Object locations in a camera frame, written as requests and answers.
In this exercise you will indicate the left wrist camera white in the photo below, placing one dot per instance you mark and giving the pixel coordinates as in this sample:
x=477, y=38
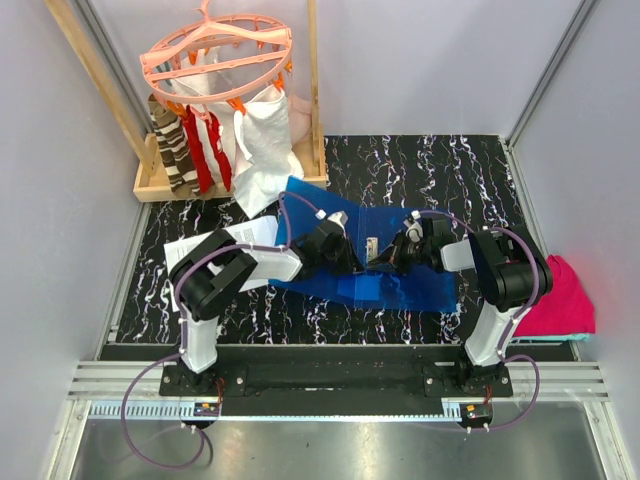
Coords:
x=340, y=219

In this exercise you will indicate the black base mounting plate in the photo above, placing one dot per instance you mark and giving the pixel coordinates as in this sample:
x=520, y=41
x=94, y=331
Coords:
x=243, y=379

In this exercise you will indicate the white cloth behind hanger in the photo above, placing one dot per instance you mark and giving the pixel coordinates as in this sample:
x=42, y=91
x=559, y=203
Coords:
x=202, y=84

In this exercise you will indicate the pink folded t-shirt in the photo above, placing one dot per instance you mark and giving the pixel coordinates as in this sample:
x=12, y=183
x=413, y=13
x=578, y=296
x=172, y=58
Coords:
x=567, y=309

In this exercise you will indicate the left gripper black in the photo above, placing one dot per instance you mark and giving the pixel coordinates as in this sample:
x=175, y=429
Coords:
x=350, y=263

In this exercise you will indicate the blue plastic folder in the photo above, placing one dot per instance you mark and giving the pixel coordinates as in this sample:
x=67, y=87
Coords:
x=422, y=289

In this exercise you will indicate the white hanging towel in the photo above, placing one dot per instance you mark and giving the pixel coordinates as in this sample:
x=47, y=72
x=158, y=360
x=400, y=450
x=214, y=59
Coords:
x=263, y=135

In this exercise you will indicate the black marble pattern mat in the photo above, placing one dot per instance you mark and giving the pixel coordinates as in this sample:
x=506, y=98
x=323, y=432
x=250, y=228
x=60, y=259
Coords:
x=467, y=175

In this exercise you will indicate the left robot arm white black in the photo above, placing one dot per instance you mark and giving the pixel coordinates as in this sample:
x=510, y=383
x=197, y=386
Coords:
x=290, y=262

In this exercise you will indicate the brown striped sock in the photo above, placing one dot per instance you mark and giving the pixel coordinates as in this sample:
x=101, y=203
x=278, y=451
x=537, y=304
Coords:
x=173, y=146

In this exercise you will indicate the pale pink hanging cloth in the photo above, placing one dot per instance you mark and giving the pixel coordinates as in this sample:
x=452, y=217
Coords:
x=300, y=118

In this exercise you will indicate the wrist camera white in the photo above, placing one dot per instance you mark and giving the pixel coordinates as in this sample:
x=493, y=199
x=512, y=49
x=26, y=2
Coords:
x=414, y=226
x=340, y=219

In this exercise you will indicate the red white striped sock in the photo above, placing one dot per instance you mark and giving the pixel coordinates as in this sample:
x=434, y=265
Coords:
x=204, y=139

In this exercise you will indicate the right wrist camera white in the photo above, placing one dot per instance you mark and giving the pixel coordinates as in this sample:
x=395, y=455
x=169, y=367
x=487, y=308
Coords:
x=414, y=226

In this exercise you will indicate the teal folded garment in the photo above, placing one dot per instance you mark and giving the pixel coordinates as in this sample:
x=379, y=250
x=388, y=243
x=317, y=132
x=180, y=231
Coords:
x=578, y=337

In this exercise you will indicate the pink round clip hanger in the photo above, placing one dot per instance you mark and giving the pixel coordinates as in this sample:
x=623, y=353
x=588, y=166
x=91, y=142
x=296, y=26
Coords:
x=218, y=60

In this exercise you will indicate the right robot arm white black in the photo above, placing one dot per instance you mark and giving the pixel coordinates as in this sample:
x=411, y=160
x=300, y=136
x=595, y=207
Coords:
x=512, y=277

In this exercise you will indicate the wooden rack frame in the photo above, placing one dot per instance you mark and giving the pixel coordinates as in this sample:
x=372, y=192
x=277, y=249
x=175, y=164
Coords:
x=87, y=36

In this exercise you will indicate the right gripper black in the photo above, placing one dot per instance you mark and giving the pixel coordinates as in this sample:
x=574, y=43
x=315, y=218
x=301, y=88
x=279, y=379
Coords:
x=394, y=254

